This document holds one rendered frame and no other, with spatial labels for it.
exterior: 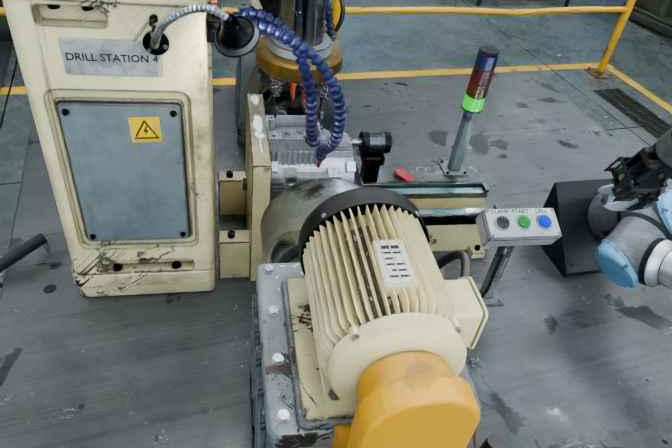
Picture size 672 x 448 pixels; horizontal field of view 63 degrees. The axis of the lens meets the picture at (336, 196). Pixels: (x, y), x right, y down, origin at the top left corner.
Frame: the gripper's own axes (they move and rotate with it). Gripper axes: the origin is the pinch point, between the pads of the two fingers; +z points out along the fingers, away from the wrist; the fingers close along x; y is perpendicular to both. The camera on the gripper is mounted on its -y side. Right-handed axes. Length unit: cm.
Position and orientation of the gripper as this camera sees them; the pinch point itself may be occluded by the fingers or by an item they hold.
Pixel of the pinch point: (614, 204)
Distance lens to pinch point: 129.5
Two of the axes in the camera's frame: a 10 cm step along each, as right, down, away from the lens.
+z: -1.7, 4.6, 8.7
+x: 1.1, 8.9, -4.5
